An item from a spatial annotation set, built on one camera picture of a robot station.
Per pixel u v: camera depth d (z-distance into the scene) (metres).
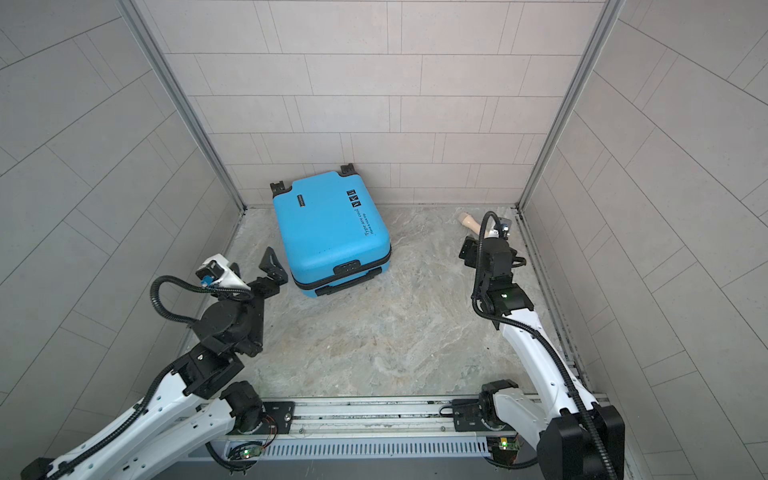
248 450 0.65
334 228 0.85
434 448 0.68
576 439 0.38
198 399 0.47
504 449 0.68
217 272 0.51
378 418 0.72
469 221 1.09
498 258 0.56
